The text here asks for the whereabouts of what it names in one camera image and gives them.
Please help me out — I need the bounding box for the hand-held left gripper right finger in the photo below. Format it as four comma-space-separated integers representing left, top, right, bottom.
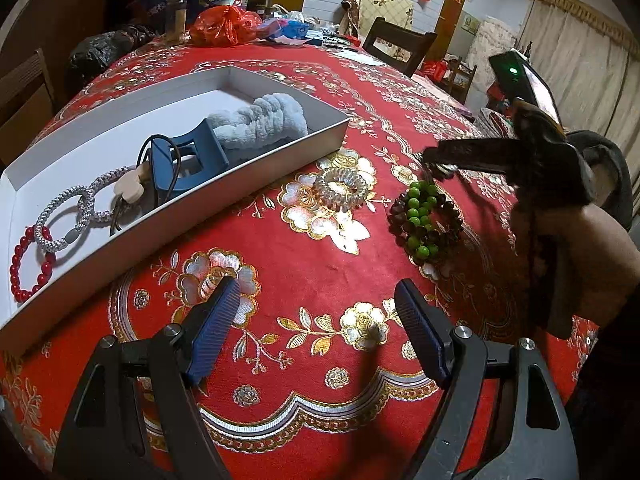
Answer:
394, 279, 581, 480

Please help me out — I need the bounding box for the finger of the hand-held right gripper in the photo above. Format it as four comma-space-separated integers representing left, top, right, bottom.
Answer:
422, 137, 518, 178

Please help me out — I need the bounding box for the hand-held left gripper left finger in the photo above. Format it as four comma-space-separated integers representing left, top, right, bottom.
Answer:
52, 275, 242, 480

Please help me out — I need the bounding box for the beige mouse-shaped brown hair tie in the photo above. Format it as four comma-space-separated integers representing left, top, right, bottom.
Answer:
107, 132, 187, 238

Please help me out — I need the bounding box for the silver braided hair tie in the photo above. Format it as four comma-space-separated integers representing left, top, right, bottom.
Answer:
80, 166, 136, 225
34, 186, 97, 254

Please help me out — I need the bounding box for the fluffy light blue scrunchie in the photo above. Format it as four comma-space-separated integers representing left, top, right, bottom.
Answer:
206, 92, 308, 153

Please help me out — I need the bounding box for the white shallow cardboard box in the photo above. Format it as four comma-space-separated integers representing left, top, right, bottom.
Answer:
0, 64, 351, 343

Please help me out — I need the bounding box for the person's right hand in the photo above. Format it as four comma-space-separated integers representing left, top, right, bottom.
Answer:
542, 200, 632, 338

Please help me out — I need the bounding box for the small wooden chair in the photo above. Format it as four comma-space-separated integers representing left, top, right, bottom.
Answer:
445, 55, 478, 101

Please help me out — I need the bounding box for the red shopping bag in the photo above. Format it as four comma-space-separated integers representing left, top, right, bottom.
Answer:
422, 59, 451, 81

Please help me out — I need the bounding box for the red floral tablecloth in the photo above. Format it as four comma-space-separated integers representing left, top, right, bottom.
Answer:
0, 35, 601, 480

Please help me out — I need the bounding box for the cream window curtain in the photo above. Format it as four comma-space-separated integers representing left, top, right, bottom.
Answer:
505, 0, 640, 151

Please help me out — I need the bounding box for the dark wooden chair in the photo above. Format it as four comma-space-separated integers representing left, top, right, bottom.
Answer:
361, 16, 438, 78

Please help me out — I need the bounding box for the white paper sheet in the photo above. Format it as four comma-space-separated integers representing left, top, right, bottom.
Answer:
340, 49, 386, 66

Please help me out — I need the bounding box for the blue hair claw clip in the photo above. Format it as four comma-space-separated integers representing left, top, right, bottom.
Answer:
149, 117, 231, 206

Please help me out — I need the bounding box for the cream floral draped cloth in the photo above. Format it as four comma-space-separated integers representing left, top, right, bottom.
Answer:
345, 0, 416, 58

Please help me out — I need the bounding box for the orange-red plastic bag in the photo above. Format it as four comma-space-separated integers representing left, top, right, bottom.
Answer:
189, 4, 263, 48

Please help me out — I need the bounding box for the brown wooden chair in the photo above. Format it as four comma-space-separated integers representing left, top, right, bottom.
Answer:
0, 50, 56, 161

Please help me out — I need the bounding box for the glass jar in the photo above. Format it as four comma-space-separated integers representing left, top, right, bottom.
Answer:
165, 0, 190, 43

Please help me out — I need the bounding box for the round brown wooden tabletop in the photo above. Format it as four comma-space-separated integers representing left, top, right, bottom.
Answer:
0, 0, 118, 86

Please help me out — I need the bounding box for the dark brown bead bracelet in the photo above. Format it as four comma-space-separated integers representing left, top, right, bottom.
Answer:
387, 195, 466, 266

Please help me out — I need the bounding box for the green bead bracelet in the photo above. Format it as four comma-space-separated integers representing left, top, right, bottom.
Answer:
404, 180, 443, 263

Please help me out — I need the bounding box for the clear spiral hair tie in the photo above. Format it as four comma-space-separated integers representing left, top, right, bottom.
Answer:
314, 166, 371, 208

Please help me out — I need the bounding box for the red bead bracelet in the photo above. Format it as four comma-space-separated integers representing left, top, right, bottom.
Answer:
10, 225, 57, 305

